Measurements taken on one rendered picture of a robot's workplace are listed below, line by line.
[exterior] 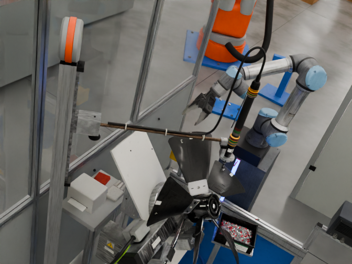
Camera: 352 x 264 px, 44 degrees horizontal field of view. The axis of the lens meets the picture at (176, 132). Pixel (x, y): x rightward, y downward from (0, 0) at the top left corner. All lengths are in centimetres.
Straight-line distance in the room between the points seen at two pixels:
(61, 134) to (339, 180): 276
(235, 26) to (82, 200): 396
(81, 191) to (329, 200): 250
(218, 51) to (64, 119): 427
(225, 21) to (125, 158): 398
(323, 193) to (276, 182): 47
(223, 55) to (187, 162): 396
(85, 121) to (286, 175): 299
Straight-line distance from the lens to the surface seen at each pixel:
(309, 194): 415
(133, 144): 203
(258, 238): 266
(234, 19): 573
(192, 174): 201
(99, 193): 227
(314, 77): 236
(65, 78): 163
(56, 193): 202
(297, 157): 474
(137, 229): 189
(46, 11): 164
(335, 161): 390
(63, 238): 277
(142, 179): 205
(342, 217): 230
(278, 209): 403
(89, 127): 176
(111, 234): 227
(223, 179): 222
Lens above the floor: 262
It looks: 36 degrees down
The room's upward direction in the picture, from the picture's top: 16 degrees clockwise
